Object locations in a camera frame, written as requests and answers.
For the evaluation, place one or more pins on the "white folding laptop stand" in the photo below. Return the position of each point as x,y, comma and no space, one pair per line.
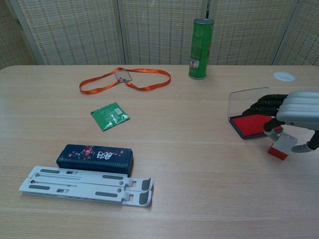
82,185

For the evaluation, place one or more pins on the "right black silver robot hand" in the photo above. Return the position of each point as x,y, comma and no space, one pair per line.
299,109

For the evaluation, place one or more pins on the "green cylindrical canister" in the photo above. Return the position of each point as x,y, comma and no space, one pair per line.
200,49

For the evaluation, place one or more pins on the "woven bamboo folding screen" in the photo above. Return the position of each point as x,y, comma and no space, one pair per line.
154,32

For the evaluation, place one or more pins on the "green foil sachet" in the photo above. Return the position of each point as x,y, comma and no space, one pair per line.
109,115

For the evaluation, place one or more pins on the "dark blue floral pencil case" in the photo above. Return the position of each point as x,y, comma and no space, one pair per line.
96,158

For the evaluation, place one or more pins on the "red white stamp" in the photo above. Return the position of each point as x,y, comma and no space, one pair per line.
282,148

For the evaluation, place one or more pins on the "clear badge holder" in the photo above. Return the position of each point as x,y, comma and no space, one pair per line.
122,75

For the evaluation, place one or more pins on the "red ink pad clear lid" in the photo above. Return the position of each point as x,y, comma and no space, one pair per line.
249,124

